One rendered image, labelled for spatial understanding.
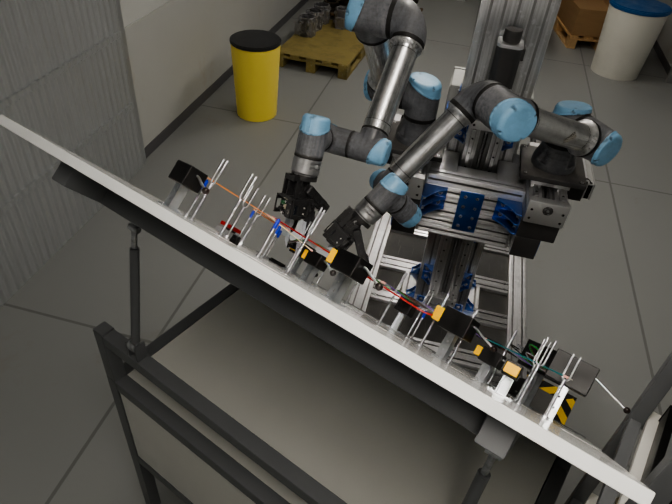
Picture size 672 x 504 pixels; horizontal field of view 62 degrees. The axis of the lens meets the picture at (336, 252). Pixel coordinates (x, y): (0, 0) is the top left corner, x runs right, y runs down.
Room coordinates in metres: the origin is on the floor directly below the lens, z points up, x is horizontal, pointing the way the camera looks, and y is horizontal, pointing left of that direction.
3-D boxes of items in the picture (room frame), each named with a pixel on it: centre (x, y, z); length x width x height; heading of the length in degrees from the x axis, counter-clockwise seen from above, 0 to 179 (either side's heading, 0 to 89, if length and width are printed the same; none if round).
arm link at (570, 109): (1.78, -0.74, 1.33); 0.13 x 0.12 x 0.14; 25
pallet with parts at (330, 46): (5.69, 0.27, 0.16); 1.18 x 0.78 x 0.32; 169
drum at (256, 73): (4.23, 0.75, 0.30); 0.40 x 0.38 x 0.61; 169
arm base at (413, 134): (1.88, -0.25, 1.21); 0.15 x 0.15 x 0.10
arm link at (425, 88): (1.88, -0.25, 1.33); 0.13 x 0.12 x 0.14; 71
